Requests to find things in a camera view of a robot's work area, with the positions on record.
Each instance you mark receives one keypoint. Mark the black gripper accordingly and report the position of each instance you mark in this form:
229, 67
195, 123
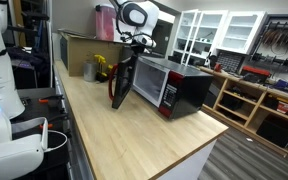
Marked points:
137, 49

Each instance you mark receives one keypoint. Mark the red black microwave door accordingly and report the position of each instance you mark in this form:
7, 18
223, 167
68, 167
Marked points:
121, 80

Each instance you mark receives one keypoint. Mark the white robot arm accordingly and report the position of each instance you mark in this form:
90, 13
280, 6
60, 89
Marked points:
22, 145

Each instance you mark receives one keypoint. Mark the red black microwave body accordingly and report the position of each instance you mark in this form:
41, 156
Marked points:
176, 90

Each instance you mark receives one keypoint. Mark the white glass door cabinet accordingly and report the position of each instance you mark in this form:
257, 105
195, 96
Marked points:
196, 35

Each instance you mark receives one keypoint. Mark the pink translucent plastic bin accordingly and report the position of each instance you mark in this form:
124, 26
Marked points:
105, 23

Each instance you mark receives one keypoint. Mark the grey metal cylinder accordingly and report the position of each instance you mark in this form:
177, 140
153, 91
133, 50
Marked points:
90, 71

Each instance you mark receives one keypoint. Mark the large cardboard box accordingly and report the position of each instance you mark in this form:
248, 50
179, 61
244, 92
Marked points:
77, 48

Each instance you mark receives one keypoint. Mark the black parts drawer organizer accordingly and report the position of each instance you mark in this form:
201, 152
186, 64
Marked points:
230, 61

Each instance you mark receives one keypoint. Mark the black clamp orange tip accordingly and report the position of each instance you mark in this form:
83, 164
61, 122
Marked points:
52, 101

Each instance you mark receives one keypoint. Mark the red toolbox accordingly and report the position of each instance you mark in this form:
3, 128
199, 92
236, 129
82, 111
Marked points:
254, 75

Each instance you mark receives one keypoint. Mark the black tool pegboard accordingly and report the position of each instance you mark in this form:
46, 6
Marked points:
271, 47

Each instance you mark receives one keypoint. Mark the wooden workbench shelf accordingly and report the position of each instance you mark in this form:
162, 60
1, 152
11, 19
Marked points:
253, 109

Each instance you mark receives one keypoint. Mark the yellow handled tool set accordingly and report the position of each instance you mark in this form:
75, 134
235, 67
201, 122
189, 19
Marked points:
102, 73

